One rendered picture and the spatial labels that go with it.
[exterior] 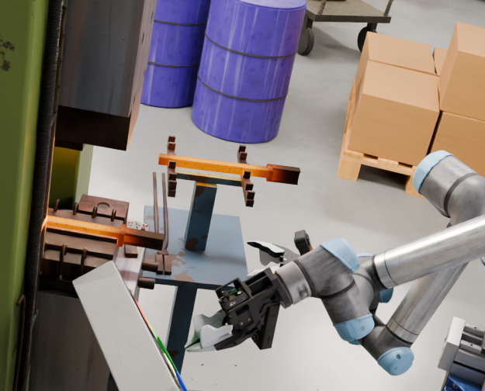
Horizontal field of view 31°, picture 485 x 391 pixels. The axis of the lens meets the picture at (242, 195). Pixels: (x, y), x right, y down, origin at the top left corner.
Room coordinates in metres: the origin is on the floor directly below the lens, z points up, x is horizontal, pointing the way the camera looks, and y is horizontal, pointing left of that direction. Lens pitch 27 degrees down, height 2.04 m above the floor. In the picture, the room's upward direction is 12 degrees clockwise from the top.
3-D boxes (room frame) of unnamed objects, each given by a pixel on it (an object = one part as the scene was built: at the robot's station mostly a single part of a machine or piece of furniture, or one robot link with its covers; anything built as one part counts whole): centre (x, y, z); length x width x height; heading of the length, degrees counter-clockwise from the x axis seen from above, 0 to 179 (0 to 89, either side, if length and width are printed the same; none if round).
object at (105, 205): (1.86, 0.33, 0.95); 0.12 x 0.09 x 0.07; 94
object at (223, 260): (2.18, 0.11, 0.73); 0.40 x 0.30 x 0.02; 10
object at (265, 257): (1.80, -0.08, 0.98); 0.09 x 0.03 x 0.06; 58
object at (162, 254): (2.28, 0.23, 0.74); 0.60 x 0.04 x 0.01; 12
